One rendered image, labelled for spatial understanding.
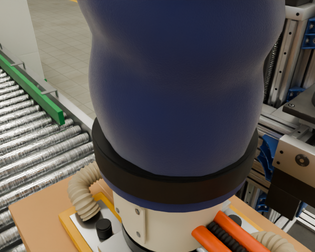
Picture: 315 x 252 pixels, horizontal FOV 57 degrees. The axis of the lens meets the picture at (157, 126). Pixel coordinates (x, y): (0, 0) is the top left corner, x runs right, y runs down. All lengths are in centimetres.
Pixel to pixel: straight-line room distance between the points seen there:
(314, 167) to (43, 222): 62
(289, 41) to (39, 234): 82
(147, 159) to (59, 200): 40
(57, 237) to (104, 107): 37
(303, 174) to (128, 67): 62
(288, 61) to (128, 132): 77
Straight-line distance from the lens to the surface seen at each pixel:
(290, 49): 99
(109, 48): 29
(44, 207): 68
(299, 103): 88
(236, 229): 44
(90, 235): 58
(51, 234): 63
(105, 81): 30
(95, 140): 38
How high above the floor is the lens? 143
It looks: 34 degrees down
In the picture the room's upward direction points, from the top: straight up
